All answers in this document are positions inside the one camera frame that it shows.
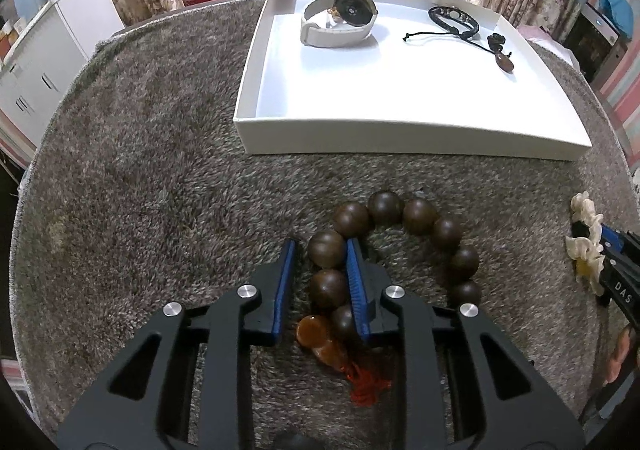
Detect amber pendant with red tassel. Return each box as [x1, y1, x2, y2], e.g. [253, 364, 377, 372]
[296, 314, 394, 409]

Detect cream scrunchie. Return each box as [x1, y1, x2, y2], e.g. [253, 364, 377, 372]
[565, 192, 609, 297]

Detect black appliance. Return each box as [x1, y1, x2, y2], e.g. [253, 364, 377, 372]
[565, 4, 629, 83]

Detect white cabinet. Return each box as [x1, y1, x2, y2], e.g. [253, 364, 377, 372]
[0, 0, 126, 131]

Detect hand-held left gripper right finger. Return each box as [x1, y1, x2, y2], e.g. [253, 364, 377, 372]
[346, 237, 586, 450]

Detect brown wooden bead bracelet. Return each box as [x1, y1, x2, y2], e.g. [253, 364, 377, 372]
[306, 190, 482, 346]

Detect blue cloth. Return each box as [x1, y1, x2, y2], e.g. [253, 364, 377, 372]
[597, 0, 634, 38]

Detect white strap wristwatch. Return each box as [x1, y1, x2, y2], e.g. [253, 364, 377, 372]
[299, 0, 380, 49]

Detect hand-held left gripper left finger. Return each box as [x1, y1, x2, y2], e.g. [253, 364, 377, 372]
[57, 239, 301, 450]

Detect black leather bracelet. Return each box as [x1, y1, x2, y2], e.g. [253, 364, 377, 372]
[403, 4, 482, 44]

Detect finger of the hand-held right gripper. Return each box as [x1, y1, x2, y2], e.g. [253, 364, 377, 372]
[599, 224, 632, 258]

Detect carved wooden rose pendant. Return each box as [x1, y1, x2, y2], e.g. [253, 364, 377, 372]
[480, 33, 516, 74]

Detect white shallow box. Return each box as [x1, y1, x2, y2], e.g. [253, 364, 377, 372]
[232, 0, 593, 162]

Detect person's right hand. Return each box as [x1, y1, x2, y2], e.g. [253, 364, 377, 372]
[606, 324, 640, 385]

